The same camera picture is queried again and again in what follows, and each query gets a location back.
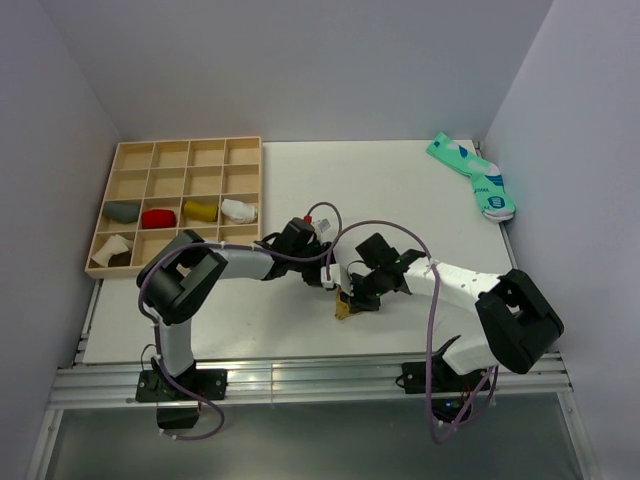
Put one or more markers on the wooden compartment tray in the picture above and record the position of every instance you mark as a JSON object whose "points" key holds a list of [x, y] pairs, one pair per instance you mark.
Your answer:
{"points": [[164, 175]]}

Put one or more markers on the teal patterned sock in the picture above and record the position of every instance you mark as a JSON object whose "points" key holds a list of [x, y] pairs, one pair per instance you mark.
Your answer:
{"points": [[486, 179]]}

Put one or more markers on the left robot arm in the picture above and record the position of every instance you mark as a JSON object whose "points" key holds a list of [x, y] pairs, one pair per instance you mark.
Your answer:
{"points": [[175, 284]]}

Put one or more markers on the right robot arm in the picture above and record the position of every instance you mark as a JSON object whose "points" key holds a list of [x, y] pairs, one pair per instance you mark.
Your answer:
{"points": [[515, 324]]}

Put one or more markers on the white rolled sock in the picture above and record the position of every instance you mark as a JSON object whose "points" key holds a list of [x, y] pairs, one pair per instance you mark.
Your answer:
{"points": [[239, 212]]}

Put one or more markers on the grey rolled sock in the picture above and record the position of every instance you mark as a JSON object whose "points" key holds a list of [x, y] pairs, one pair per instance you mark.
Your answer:
{"points": [[121, 212]]}

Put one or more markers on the mustard yellow rolled sock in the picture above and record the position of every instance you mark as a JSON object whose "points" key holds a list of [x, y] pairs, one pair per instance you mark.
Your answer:
{"points": [[202, 212]]}

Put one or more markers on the red rolled sock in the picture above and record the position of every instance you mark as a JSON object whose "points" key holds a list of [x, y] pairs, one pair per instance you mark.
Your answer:
{"points": [[158, 219]]}

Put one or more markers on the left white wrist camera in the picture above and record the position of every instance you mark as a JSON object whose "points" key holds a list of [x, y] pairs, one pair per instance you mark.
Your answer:
{"points": [[320, 225]]}

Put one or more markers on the cream and brown striped sock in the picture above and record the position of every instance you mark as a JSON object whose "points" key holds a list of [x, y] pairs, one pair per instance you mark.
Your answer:
{"points": [[116, 244]]}

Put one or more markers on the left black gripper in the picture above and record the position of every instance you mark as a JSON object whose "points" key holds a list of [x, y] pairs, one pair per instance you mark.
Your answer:
{"points": [[313, 279]]}

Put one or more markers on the mustard yellow sock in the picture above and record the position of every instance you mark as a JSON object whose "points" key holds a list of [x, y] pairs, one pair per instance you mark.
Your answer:
{"points": [[202, 212], [343, 306]]}

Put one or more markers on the aluminium mounting rail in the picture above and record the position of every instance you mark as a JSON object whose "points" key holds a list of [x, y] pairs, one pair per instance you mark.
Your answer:
{"points": [[281, 381]]}

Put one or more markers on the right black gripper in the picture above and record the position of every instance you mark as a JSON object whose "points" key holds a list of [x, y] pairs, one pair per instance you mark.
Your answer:
{"points": [[358, 303]]}

